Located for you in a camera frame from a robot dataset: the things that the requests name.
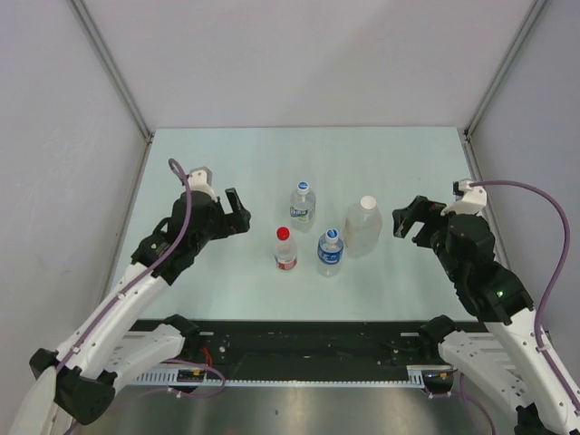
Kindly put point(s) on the white bottle cap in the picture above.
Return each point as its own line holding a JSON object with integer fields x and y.
{"x": 368, "y": 203}

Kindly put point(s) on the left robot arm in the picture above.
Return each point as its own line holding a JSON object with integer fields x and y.
{"x": 83, "y": 376}

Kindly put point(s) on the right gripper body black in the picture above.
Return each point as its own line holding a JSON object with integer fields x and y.
{"x": 431, "y": 234}

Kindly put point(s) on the square clear juice bottle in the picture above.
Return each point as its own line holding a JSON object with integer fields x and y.
{"x": 362, "y": 229}

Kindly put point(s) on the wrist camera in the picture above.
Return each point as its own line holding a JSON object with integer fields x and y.
{"x": 469, "y": 199}
{"x": 200, "y": 179}

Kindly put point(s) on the blue Pocari bottle cap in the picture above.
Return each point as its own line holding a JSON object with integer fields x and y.
{"x": 332, "y": 235}

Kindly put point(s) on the green label clear bottle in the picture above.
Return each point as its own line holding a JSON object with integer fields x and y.
{"x": 302, "y": 207}

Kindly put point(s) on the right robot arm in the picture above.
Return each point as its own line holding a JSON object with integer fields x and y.
{"x": 539, "y": 394}

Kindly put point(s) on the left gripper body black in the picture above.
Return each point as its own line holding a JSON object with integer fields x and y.
{"x": 217, "y": 228}

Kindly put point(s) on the blue label Pocari bottle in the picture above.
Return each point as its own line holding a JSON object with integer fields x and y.
{"x": 329, "y": 256}

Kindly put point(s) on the white cable duct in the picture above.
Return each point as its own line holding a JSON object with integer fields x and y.
{"x": 410, "y": 376}

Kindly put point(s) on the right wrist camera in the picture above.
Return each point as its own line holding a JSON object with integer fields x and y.
{"x": 469, "y": 199}

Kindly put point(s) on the red cap water bottle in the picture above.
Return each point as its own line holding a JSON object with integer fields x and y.
{"x": 285, "y": 252}

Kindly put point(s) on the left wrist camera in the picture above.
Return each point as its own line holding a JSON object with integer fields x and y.
{"x": 200, "y": 179}

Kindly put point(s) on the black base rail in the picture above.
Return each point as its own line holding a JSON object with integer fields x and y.
{"x": 313, "y": 348}

